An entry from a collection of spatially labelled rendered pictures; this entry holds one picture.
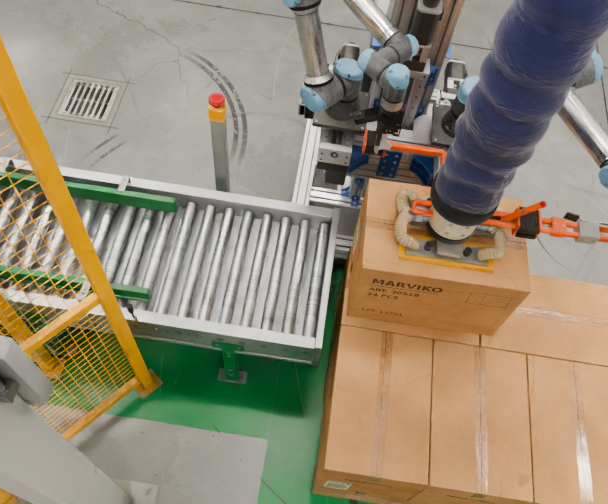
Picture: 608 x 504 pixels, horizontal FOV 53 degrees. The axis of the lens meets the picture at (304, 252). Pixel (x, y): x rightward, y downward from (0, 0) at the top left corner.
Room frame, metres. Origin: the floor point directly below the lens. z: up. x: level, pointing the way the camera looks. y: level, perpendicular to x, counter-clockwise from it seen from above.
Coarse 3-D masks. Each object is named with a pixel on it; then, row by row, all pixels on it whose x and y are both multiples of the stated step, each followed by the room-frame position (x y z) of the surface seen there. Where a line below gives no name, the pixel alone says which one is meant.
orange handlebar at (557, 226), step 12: (396, 144) 1.52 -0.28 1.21; (408, 144) 1.53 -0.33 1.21; (444, 156) 1.50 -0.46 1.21; (420, 204) 1.27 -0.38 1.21; (432, 216) 1.23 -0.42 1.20; (552, 228) 1.24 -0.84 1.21; (564, 228) 1.25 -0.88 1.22; (576, 228) 1.27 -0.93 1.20; (600, 228) 1.28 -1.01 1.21; (600, 240) 1.23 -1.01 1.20
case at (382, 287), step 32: (384, 192) 1.40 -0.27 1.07; (416, 192) 1.42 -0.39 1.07; (384, 224) 1.26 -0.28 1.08; (352, 256) 1.32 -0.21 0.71; (384, 256) 1.12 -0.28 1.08; (512, 256) 1.20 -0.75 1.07; (352, 288) 1.11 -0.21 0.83; (384, 288) 1.06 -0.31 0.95; (416, 288) 1.06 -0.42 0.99; (448, 288) 1.06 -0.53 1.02; (480, 288) 1.06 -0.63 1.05; (512, 288) 1.06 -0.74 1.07; (384, 320) 1.06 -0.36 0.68; (416, 320) 1.06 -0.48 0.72; (448, 320) 1.06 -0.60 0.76; (480, 320) 1.06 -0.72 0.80
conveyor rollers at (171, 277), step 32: (32, 192) 1.51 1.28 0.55; (0, 224) 1.32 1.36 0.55; (128, 224) 1.42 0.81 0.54; (224, 224) 1.49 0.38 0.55; (288, 224) 1.54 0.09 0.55; (320, 224) 1.57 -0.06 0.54; (32, 256) 1.19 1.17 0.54; (160, 256) 1.28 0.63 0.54; (192, 256) 1.31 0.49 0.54; (256, 256) 1.35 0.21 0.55; (320, 256) 1.39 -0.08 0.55; (32, 288) 1.04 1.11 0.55; (192, 288) 1.15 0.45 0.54; (256, 288) 1.19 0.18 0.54; (320, 288) 1.24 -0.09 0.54; (224, 320) 1.02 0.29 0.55; (288, 320) 1.06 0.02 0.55
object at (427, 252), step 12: (420, 240) 1.19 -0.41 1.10; (432, 240) 1.20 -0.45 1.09; (408, 252) 1.14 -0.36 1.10; (420, 252) 1.14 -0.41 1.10; (432, 252) 1.15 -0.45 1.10; (468, 252) 1.16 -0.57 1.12; (444, 264) 1.12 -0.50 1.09; (456, 264) 1.12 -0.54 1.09; (468, 264) 1.13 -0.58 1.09; (480, 264) 1.13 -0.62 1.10; (492, 264) 1.14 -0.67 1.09
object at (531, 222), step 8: (520, 208) 1.30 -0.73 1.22; (520, 216) 1.27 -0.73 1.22; (528, 216) 1.28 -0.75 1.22; (536, 216) 1.28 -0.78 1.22; (520, 224) 1.24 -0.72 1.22; (528, 224) 1.24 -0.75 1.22; (536, 224) 1.25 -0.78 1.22; (512, 232) 1.23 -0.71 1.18; (520, 232) 1.22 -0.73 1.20; (528, 232) 1.21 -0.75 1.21; (536, 232) 1.21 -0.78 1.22
